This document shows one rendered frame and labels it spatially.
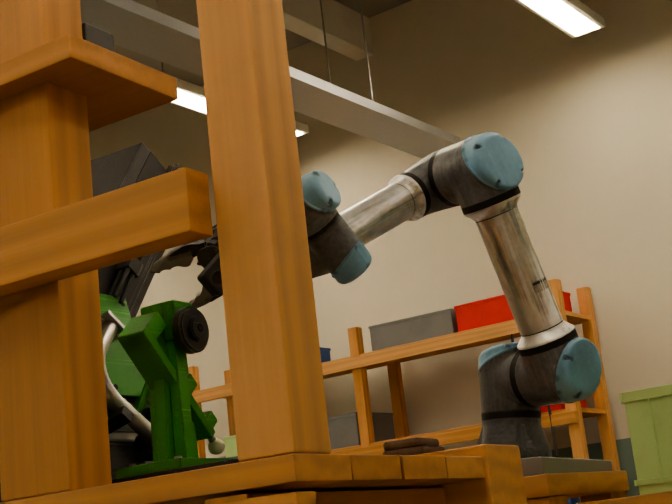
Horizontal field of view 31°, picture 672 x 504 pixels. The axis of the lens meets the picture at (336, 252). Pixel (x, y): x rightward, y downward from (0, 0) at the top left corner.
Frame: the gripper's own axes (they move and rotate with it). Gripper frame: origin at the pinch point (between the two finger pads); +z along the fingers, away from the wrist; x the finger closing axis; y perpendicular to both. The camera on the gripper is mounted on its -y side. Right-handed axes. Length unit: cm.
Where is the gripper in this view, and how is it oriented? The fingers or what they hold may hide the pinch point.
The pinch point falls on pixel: (170, 290)
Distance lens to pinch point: 215.8
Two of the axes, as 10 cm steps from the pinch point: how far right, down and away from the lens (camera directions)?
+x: -6.1, -7.2, -3.3
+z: -7.8, 4.7, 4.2
